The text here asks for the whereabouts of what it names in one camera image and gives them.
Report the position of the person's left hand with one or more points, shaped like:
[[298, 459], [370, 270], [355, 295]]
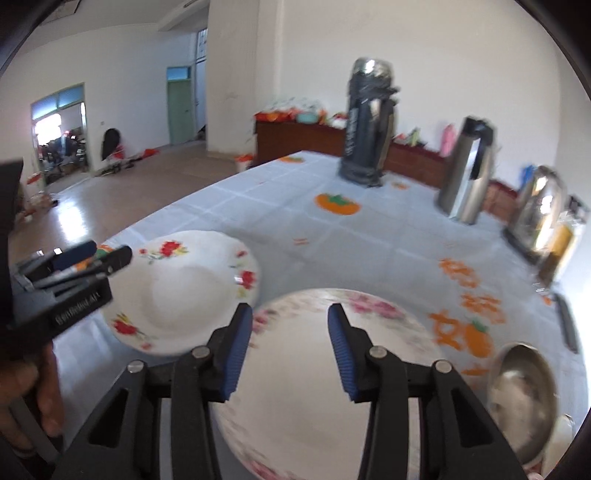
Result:
[[17, 379]]

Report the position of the steel carafe black lid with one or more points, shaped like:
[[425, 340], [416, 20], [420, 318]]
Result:
[[468, 172]]

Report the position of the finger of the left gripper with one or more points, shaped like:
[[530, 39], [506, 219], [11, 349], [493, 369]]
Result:
[[44, 265], [108, 264]]

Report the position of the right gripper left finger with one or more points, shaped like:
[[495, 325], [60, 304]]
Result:
[[207, 374]]

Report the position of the stainless steel bowl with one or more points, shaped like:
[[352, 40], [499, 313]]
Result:
[[522, 399]]

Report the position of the pink floral plate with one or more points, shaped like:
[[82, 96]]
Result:
[[290, 417]]

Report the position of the dark tall thermos flask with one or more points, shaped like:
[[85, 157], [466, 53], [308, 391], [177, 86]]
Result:
[[370, 123]]

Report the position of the red flower white plate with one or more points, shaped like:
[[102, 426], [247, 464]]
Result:
[[178, 289]]

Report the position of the stainless electric kettle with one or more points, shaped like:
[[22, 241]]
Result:
[[539, 205]]

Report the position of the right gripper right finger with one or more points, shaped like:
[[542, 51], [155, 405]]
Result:
[[372, 374]]

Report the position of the pink thermos bottle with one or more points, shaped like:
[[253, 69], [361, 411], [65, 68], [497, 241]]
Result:
[[448, 140]]

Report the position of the green door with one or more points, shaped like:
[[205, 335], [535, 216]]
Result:
[[179, 104]]

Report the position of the white orange bucket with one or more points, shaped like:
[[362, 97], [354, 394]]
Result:
[[243, 162]]

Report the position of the black smartphone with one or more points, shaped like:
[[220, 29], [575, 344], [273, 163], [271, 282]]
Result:
[[568, 329]]

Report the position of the white enamel bowl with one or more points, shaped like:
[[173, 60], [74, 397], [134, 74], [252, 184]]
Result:
[[560, 439]]

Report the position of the black chair with clothes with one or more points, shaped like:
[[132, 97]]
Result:
[[112, 151]]

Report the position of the persimmon print tablecloth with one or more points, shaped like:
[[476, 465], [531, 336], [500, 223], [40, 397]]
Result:
[[309, 229]]

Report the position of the glass tea bottle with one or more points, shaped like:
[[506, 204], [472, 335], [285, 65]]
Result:
[[563, 244]]

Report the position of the blue thermos jug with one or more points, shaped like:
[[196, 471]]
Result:
[[526, 175]]

